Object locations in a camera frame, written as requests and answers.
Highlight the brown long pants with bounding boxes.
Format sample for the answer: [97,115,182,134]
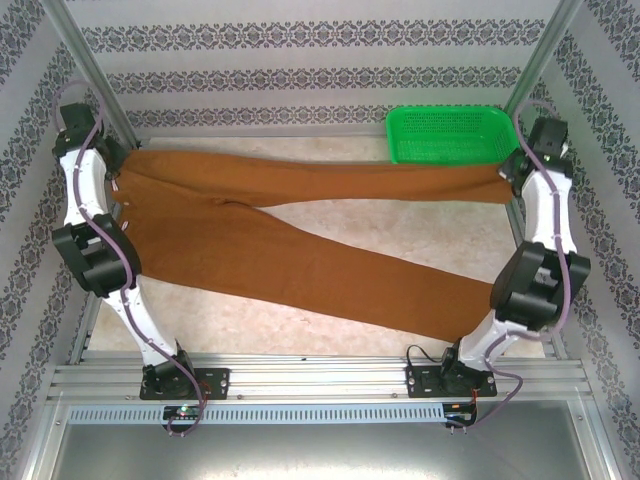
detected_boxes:
[110,148,516,346]

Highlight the green plastic perforated basket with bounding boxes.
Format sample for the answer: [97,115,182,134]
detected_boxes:
[384,105,521,166]

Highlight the grey sheet metal panel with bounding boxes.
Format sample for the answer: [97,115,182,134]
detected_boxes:
[29,422,614,480]

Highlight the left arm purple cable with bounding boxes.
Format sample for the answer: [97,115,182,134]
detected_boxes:
[52,79,211,439]

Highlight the aluminium frame post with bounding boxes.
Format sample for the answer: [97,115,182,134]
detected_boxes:
[502,0,586,119]
[47,0,140,149]

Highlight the aluminium frame cross rail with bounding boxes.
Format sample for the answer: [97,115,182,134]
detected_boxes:
[132,125,394,142]

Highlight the aluminium frame side rail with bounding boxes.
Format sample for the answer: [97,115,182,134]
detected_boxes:
[69,294,109,366]

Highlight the thin black cable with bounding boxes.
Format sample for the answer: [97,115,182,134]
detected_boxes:
[406,343,454,374]

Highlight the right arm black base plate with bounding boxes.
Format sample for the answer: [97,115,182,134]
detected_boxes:
[405,363,500,400]

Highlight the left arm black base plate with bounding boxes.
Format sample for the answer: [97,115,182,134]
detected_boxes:
[138,367,232,401]

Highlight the long aluminium base rail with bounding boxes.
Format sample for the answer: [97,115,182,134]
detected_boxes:
[47,352,594,401]

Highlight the slotted grey cable duct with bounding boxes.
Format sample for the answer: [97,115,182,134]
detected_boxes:
[67,401,447,425]

